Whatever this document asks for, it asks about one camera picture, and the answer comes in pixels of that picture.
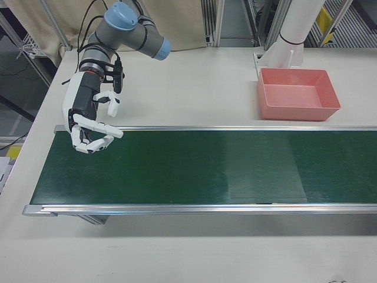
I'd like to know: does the green conveyor belt aluminium frame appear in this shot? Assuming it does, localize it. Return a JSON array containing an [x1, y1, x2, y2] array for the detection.
[[22, 124, 377, 226]]

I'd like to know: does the white column stand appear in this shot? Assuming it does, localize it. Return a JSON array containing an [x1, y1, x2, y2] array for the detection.
[[252, 0, 325, 70]]

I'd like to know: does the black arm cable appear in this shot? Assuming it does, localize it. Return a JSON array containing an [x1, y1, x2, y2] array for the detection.
[[77, 0, 118, 69]]

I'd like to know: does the slanted aluminium frame post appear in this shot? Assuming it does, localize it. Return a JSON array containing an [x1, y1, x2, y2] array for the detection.
[[43, 0, 73, 51]]

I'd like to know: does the grey slatted rack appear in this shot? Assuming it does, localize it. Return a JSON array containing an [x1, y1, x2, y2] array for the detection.
[[306, 0, 377, 48]]

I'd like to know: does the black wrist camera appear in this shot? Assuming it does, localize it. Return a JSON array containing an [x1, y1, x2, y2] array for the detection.
[[113, 60, 126, 94]]

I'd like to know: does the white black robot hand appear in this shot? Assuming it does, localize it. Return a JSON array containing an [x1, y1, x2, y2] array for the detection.
[[61, 70, 124, 154]]

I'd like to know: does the pink plastic box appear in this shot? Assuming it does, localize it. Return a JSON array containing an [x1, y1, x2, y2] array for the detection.
[[256, 67, 342, 121]]

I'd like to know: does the beige curtain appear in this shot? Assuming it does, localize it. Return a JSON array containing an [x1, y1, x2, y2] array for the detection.
[[8, 0, 207, 69]]

